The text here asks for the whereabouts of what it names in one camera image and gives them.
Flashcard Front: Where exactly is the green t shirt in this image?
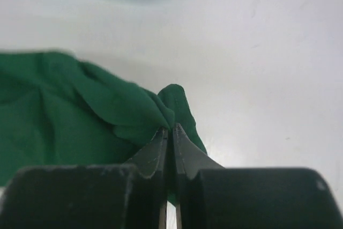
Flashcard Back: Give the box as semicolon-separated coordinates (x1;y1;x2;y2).
1;51;205;186

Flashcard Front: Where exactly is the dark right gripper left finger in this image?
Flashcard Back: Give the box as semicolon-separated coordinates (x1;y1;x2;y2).
1;129;168;228

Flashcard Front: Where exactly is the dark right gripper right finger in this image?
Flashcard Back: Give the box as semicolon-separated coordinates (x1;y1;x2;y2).
173;125;342;228

